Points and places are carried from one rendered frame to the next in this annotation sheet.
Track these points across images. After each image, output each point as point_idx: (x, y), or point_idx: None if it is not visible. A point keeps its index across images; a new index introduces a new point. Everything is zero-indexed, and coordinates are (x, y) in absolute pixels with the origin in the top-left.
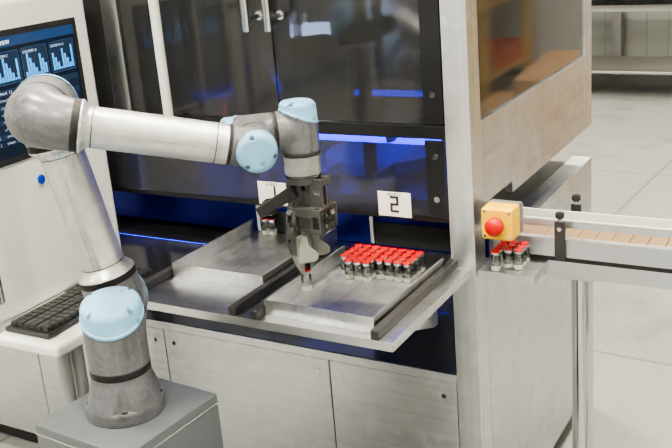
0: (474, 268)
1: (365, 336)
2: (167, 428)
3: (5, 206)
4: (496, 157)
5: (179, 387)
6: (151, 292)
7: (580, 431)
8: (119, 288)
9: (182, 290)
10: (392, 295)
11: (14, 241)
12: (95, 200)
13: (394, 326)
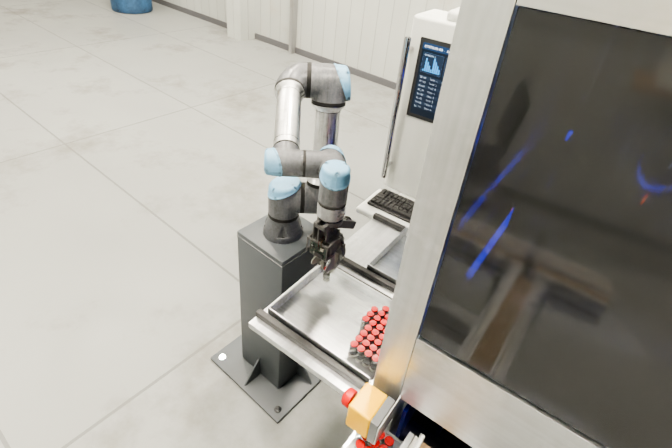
0: None
1: (266, 310)
2: (255, 244)
3: (419, 141)
4: (447, 399)
5: (296, 249)
6: (380, 225)
7: None
8: (296, 183)
9: (379, 237)
10: (327, 338)
11: (416, 160)
12: (318, 141)
13: (274, 329)
